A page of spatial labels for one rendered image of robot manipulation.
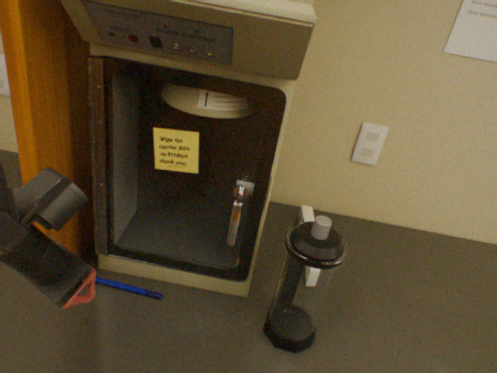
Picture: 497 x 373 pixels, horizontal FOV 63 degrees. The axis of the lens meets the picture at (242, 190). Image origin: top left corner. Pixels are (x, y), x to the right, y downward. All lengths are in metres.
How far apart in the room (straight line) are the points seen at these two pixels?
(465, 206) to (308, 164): 0.47
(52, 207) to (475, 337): 0.86
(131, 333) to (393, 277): 0.62
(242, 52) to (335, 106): 0.57
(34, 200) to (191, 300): 0.42
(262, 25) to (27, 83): 0.34
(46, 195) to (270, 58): 0.34
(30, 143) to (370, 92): 0.79
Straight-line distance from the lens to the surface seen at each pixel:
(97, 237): 0.85
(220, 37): 0.56
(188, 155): 0.69
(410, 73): 1.12
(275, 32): 0.53
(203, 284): 0.87
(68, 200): 0.57
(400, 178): 1.23
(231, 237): 0.70
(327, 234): 0.68
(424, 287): 1.09
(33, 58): 0.67
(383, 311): 0.97
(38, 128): 0.69
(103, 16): 0.60
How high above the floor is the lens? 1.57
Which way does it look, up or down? 31 degrees down
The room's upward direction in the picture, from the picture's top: 10 degrees clockwise
